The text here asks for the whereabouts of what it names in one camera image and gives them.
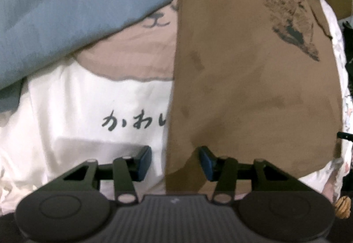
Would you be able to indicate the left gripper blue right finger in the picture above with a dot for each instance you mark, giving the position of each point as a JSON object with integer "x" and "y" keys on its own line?
{"x": 223, "y": 171}

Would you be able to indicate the blue jeans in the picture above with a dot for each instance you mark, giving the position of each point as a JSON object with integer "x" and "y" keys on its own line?
{"x": 36, "y": 33}

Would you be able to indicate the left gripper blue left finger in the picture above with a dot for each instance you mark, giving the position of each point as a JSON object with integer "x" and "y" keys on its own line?
{"x": 126, "y": 171}

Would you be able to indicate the brown t-shirt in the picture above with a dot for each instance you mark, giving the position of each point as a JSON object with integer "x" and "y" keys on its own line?
{"x": 253, "y": 79}

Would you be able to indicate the leopard print cloth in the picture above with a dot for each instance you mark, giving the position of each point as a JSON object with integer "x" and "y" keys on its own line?
{"x": 342, "y": 207}

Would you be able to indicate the white bear print duvet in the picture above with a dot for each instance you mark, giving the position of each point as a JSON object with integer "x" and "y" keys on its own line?
{"x": 112, "y": 97}

